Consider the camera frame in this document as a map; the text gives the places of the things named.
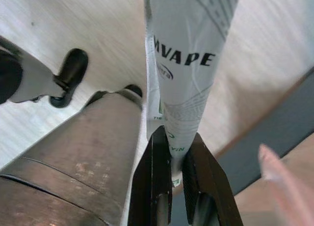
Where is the dark teal bed frame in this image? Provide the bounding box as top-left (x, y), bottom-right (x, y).
top-left (217, 72), bottom-right (314, 196)

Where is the pink pillow with coloured dots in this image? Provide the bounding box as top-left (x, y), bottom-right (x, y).
top-left (259, 143), bottom-right (314, 226)

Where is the bed with cream sheet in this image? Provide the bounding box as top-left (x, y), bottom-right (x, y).
top-left (233, 137), bottom-right (314, 226)

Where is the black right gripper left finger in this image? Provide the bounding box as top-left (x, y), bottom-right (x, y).
top-left (129, 125), bottom-right (174, 226)

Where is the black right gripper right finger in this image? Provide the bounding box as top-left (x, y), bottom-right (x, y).
top-left (182, 132), bottom-right (242, 226)

